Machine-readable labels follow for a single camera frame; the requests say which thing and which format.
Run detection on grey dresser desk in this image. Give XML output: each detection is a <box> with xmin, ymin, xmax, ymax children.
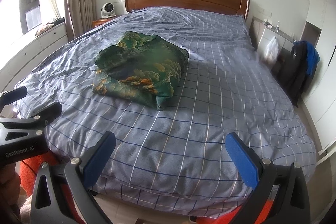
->
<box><xmin>249</xmin><ymin>16</ymin><xmax>293</xmax><ymax>68</ymax></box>

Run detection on blue plaid duvet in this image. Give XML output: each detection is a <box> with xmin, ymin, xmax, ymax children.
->
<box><xmin>15</xmin><ymin>7</ymin><xmax>316</xmax><ymax>218</ymax></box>

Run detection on wooden nightstand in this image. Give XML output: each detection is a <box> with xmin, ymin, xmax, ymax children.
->
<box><xmin>92</xmin><ymin>16</ymin><xmax>117</xmax><ymax>28</ymax></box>

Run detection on person's left hand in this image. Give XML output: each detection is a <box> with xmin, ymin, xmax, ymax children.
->
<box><xmin>1</xmin><ymin>163</ymin><xmax>21</xmax><ymax>216</ymax></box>

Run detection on white wardrobe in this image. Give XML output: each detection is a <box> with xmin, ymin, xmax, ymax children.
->
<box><xmin>303</xmin><ymin>0</ymin><xmax>335</xmax><ymax>164</ymax></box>

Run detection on white plastic bag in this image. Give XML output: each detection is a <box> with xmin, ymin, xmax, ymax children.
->
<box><xmin>263</xmin><ymin>36</ymin><xmax>279</xmax><ymax>64</ymax></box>

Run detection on green patterned silk jacket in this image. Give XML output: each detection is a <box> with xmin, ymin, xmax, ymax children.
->
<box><xmin>92</xmin><ymin>31</ymin><xmax>189</xmax><ymax>110</ymax></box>

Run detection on red fuzzy trousers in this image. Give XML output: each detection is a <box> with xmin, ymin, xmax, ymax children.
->
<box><xmin>18</xmin><ymin>152</ymin><xmax>274</xmax><ymax>224</ymax></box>

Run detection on black and blue hanging clothes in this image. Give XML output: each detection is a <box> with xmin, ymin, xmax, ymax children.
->
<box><xmin>275</xmin><ymin>40</ymin><xmax>320</xmax><ymax>107</ymax></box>

